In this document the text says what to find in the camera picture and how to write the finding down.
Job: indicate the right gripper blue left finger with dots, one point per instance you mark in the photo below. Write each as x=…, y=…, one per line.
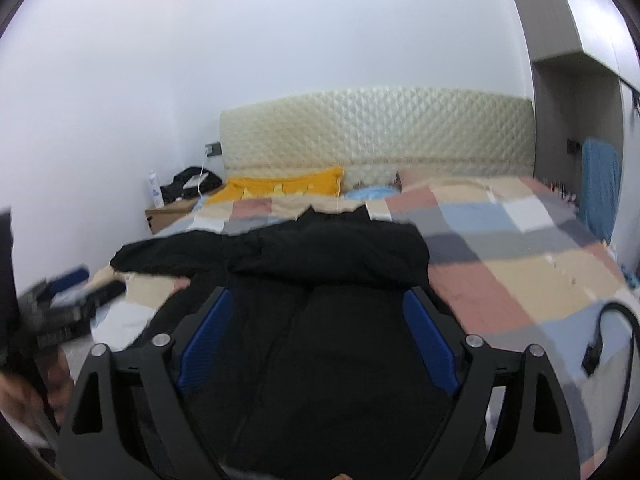
x=128, y=418

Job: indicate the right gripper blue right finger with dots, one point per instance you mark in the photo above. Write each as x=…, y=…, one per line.
x=507, y=417

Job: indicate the black puffer jacket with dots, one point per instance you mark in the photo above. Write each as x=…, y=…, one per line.
x=317, y=373

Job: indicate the person's left hand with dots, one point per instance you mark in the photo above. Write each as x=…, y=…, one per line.
x=22, y=402

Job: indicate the wooden nightstand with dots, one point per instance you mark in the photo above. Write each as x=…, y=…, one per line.
x=160, y=218

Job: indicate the white lotion bottle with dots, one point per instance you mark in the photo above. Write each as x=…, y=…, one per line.
x=156, y=190

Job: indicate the black bag on nightstand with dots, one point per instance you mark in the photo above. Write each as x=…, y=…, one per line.
x=189, y=183

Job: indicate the blue towel on rack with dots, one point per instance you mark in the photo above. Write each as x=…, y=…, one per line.
x=600, y=191

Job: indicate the pink plaid pillow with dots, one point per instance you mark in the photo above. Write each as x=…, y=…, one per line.
x=413, y=178

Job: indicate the light blue pillow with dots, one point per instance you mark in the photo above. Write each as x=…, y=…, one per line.
x=373, y=192

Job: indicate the yellow pillow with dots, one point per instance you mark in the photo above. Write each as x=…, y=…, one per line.
x=326, y=183

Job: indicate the cream quilted headboard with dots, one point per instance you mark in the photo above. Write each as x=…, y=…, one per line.
x=374, y=133

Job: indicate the grey wardrobe cabinet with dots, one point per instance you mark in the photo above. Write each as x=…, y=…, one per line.
x=586, y=83

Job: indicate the wall power outlet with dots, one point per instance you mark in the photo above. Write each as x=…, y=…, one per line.
x=213, y=149

